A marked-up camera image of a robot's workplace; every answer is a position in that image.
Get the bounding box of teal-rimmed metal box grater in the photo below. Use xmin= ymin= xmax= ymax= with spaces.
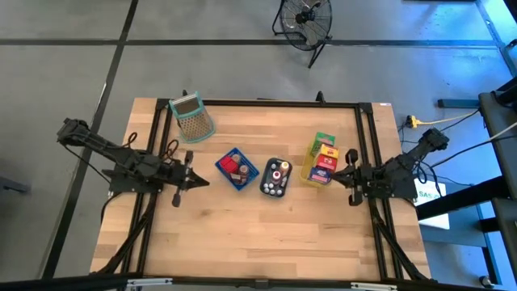
xmin=168 ymin=91 xmax=216 ymax=145

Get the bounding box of dark grey office desk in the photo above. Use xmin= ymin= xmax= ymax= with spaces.
xmin=478 ymin=76 xmax=517 ymax=284

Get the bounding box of paprika tin with red lid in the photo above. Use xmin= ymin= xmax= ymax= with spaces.
xmin=220 ymin=155 xmax=240 ymax=175

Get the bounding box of yellow power cable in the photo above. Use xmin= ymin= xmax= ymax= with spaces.
xmin=418 ymin=108 xmax=481 ymax=126

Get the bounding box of blue-grey desk foot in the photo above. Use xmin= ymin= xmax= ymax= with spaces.
xmin=437 ymin=98 xmax=481 ymax=109

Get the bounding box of black desk leg beam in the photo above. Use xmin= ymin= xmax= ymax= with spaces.
xmin=415 ymin=175 xmax=508 ymax=221

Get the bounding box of black floor cable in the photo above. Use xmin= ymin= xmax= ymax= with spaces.
xmin=397 ymin=120 xmax=517 ymax=195

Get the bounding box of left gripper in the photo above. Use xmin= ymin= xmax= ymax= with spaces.
xmin=161 ymin=150 xmax=210 ymax=208

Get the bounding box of black floor fan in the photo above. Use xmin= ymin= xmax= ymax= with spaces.
xmin=271 ymin=0 xmax=334 ymax=70

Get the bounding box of yellow plastic bin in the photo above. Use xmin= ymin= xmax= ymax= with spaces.
xmin=299 ymin=139 xmax=336 ymax=189

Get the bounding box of grey floor object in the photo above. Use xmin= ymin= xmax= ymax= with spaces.
xmin=0 ymin=173 xmax=32 ymax=194

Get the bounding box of red Froot Loops cereal box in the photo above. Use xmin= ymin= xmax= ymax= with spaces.
xmin=314 ymin=154 xmax=338 ymax=173

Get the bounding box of black rig crossbar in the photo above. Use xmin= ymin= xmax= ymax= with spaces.
xmin=0 ymin=273 xmax=517 ymax=291

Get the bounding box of green Apple Jacks cereal box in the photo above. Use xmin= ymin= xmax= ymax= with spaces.
xmin=313 ymin=132 xmax=336 ymax=147

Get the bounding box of yellow Corn Pops cereal box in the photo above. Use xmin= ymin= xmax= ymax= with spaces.
xmin=318 ymin=144 xmax=340 ymax=159

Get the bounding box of silver aluminium bracket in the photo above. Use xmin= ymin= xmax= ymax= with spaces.
xmin=125 ymin=277 xmax=174 ymax=289
xmin=350 ymin=281 xmax=399 ymax=291

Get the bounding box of blue slotted plastic basket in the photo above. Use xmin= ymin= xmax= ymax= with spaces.
xmin=214 ymin=147 xmax=260 ymax=192

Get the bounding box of white printed sign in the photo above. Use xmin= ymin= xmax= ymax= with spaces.
xmin=414 ymin=177 xmax=450 ymax=230

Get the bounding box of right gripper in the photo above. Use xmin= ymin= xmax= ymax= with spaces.
xmin=330 ymin=148 xmax=371 ymax=207

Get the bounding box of black aluminium table frame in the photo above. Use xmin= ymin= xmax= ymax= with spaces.
xmin=90 ymin=96 xmax=431 ymax=284

